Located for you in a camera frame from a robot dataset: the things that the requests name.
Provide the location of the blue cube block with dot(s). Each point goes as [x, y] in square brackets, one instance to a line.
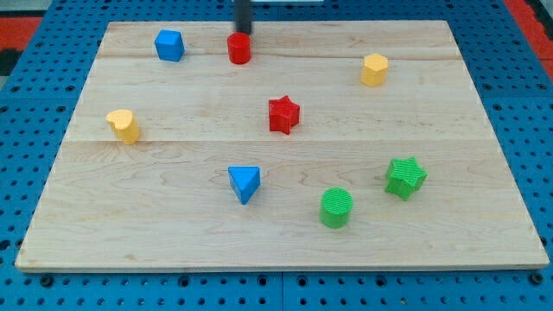
[169, 45]

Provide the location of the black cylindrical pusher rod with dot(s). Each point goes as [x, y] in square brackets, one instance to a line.
[243, 16]

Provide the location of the red cylinder block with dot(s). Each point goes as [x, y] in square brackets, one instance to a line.
[239, 48]

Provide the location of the blue triangle block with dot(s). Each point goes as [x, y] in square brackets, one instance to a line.
[244, 181]

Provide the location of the light wooden board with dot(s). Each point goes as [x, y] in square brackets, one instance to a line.
[165, 203]

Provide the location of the yellow heart block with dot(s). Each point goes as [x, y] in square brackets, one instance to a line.
[124, 125]

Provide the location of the green cylinder block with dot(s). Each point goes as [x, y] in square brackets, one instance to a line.
[335, 208]

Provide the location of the yellow hexagon block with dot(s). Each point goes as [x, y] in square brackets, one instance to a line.
[374, 70]

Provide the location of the red star block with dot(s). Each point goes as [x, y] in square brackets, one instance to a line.
[284, 114]

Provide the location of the green star block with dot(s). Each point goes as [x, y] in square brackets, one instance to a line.
[404, 177]

